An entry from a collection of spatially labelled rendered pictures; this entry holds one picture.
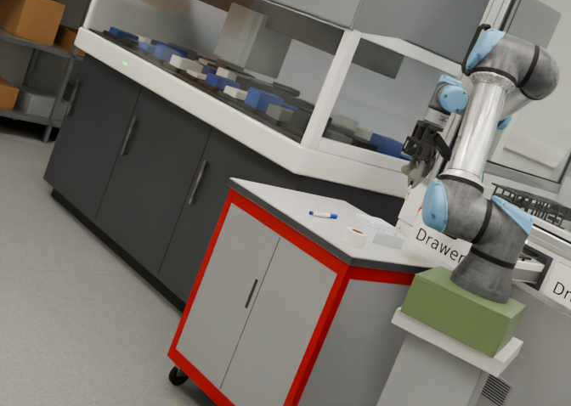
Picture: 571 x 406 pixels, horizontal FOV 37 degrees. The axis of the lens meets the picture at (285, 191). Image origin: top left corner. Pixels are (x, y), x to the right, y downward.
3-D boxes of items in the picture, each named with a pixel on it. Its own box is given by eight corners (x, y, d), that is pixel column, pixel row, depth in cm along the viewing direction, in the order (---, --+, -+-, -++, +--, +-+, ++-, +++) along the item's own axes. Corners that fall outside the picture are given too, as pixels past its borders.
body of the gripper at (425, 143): (399, 152, 272) (414, 116, 270) (419, 159, 277) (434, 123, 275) (414, 160, 266) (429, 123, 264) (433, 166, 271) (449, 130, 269)
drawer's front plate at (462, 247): (478, 283, 245) (494, 247, 243) (406, 240, 265) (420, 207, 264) (482, 283, 246) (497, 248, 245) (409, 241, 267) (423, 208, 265)
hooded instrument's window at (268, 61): (302, 145, 318) (347, 29, 310) (85, 28, 443) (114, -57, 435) (474, 190, 397) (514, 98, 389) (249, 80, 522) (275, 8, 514)
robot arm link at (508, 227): (522, 268, 208) (545, 217, 206) (472, 249, 207) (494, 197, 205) (509, 256, 220) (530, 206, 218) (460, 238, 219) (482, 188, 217)
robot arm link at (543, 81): (584, 54, 217) (508, 105, 265) (544, 38, 216) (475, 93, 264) (572, 96, 214) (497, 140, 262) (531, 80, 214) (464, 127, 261)
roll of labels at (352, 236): (349, 239, 265) (354, 227, 265) (367, 248, 262) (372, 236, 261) (337, 238, 260) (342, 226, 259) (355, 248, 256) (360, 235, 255)
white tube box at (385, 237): (371, 242, 273) (376, 231, 272) (358, 232, 280) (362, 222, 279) (400, 249, 279) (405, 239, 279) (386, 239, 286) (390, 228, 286)
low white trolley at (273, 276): (258, 485, 258) (353, 256, 245) (154, 376, 302) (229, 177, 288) (380, 470, 299) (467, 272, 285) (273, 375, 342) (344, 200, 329)
